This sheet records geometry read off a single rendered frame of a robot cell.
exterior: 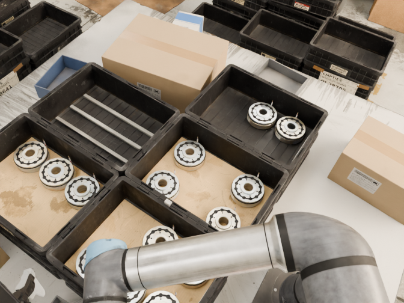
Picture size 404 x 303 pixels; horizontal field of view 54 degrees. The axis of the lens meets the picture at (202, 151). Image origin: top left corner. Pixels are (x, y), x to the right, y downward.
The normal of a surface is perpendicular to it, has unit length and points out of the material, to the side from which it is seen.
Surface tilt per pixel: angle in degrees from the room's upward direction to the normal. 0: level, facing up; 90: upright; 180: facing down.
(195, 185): 0
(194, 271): 51
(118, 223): 0
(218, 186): 0
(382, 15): 73
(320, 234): 22
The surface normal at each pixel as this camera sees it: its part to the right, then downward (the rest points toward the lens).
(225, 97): 0.07, -0.58
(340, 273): -0.33, -0.48
